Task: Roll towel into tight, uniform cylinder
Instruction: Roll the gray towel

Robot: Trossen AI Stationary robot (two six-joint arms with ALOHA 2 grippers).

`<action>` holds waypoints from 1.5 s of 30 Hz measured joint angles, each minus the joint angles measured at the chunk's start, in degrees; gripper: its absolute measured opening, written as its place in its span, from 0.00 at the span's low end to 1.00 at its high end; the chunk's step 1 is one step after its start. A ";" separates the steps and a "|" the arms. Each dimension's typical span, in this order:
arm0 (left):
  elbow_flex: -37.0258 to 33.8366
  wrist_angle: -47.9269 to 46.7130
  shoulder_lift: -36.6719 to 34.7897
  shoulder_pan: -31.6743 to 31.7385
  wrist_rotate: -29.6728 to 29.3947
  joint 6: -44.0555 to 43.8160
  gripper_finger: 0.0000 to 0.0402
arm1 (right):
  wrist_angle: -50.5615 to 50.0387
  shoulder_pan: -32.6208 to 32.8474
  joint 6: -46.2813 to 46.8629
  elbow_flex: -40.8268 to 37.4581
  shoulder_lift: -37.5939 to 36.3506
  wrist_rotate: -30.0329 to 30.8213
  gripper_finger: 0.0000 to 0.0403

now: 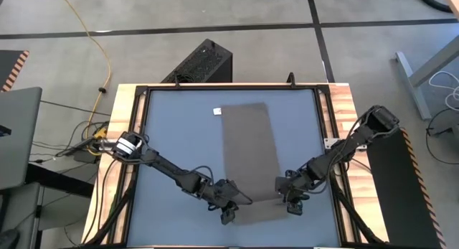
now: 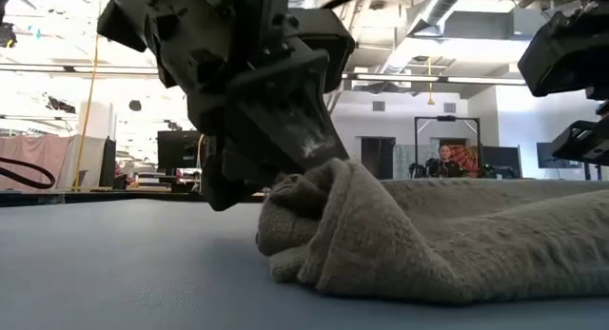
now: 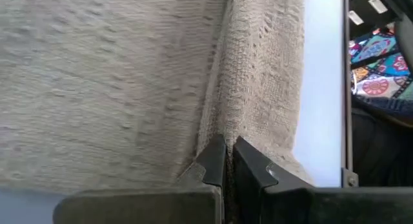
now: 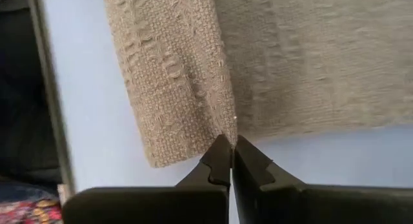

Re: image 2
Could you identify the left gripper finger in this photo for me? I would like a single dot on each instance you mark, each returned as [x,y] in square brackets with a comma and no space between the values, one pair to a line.
[285,121]
[223,178]

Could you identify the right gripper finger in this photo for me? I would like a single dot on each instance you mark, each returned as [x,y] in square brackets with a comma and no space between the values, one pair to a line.
[583,142]

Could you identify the grey-beige terry towel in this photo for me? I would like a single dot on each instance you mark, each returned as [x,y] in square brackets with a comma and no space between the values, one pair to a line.
[428,235]

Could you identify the black monitor on arm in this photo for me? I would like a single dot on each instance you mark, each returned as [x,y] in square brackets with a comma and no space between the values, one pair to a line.
[544,154]

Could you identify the large black monitor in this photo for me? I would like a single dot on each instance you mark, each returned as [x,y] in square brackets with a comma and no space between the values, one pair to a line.
[178,151]

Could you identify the dark display panel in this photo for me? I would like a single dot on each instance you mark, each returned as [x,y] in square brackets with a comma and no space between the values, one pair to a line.
[502,161]

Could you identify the dark door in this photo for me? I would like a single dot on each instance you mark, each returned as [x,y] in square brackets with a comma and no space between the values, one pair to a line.
[378,156]

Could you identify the black round ceiling speaker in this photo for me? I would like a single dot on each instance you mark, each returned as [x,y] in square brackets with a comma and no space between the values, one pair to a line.
[135,106]

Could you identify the black upright panel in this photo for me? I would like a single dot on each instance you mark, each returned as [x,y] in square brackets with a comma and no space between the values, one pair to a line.
[108,163]

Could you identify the long ceiling light strip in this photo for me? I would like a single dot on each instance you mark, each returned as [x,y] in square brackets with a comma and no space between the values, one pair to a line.
[404,77]

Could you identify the person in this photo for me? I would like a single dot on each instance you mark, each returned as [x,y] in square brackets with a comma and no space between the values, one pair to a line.
[445,166]

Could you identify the pink curtain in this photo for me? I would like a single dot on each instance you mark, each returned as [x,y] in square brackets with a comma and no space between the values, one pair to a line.
[38,159]

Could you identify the black ceiling device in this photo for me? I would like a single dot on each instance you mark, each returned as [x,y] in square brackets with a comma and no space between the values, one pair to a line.
[7,35]

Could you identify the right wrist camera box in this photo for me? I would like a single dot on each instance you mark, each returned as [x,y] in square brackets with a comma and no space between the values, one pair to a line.
[561,54]

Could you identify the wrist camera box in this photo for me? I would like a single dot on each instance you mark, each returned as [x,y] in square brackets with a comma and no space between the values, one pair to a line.
[561,54]
[328,40]

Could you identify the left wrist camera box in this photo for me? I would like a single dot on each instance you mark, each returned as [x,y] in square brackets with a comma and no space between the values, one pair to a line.
[328,40]

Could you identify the square wall vent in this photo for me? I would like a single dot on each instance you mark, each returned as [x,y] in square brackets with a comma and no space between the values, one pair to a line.
[379,106]
[450,107]

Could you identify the red patterned wall hanging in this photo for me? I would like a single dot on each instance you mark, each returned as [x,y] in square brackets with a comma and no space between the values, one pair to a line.
[468,161]

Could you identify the black table frame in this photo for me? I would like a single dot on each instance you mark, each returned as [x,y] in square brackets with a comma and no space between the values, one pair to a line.
[95,197]

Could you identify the black metal frame stand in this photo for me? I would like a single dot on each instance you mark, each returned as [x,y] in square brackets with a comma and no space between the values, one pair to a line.
[447,118]

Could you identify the smooth silver ceiling duct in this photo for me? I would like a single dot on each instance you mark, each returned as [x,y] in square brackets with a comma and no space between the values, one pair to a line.
[438,9]

